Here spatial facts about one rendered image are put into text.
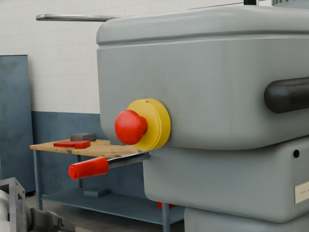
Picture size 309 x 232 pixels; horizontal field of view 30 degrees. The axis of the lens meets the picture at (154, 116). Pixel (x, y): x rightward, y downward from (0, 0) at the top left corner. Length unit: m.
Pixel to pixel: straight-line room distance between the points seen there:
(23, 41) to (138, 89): 7.90
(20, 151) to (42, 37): 1.62
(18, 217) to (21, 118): 7.50
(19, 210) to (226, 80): 0.32
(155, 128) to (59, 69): 7.30
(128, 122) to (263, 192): 0.19
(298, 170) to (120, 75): 0.25
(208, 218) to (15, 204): 0.27
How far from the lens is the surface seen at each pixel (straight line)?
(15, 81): 8.16
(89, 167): 0.74
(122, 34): 0.71
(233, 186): 0.74
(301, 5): 0.98
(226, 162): 0.74
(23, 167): 8.29
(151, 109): 0.65
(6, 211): 0.76
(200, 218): 0.83
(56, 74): 7.99
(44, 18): 0.73
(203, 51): 0.63
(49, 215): 1.31
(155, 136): 0.65
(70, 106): 7.81
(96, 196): 7.07
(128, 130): 0.64
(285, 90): 0.61
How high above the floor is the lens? 1.83
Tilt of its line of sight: 5 degrees down
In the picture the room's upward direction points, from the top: 3 degrees counter-clockwise
